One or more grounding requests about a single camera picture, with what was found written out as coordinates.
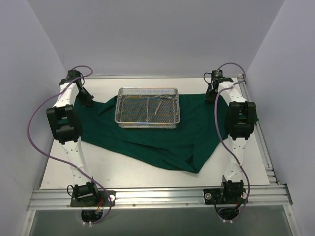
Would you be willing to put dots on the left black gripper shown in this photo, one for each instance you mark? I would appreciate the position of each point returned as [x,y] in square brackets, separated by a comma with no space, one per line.
[84,97]

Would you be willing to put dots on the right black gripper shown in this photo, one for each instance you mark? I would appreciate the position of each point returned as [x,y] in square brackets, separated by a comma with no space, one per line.
[210,93]

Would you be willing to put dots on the green surgical cloth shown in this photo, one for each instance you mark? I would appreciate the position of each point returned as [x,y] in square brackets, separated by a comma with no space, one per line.
[184,148]

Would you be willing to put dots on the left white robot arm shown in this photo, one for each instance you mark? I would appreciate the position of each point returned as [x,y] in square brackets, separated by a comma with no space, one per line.
[66,128]

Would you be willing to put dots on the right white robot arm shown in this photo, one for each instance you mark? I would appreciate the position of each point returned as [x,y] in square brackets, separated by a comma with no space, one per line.
[238,126]

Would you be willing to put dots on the steel surgical scissors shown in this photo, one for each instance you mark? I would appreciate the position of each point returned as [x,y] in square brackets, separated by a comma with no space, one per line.
[166,97]

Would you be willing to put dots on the steel tweezers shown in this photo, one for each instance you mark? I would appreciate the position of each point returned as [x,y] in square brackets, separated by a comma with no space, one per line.
[158,107]

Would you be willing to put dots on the metal mesh tray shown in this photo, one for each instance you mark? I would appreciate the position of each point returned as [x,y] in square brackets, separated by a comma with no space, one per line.
[135,108]

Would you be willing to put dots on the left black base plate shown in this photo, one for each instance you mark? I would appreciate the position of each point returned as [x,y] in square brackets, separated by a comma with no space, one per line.
[102,200]

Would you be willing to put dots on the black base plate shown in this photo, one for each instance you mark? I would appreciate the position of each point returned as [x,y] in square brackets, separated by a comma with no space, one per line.
[102,200]
[217,196]

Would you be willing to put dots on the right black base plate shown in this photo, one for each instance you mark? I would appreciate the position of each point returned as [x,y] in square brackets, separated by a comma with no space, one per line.
[217,196]

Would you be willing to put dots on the aluminium frame rail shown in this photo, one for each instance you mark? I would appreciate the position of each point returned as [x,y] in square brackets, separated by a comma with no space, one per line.
[129,198]

